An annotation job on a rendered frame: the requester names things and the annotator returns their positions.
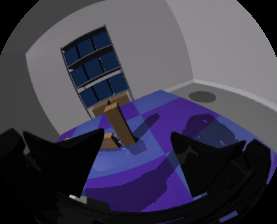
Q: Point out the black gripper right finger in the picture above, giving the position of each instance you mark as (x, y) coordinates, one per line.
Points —
(201, 163)

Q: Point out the wooden board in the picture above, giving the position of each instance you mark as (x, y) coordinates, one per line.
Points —
(110, 141)

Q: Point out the brown wooden post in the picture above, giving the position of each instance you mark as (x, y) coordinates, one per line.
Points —
(118, 122)

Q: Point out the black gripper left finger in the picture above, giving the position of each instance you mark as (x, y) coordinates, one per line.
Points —
(71, 160)

